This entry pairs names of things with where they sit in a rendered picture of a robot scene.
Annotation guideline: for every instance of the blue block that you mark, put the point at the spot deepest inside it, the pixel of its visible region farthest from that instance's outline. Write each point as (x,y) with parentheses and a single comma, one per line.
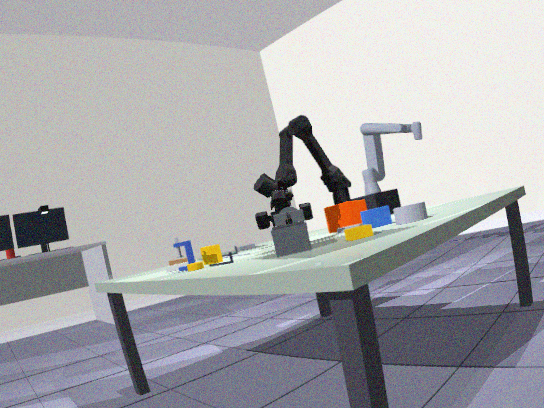
(377,217)

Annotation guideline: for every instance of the yellow short cylinder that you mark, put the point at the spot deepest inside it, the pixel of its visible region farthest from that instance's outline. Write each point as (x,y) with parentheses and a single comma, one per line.
(195,266)

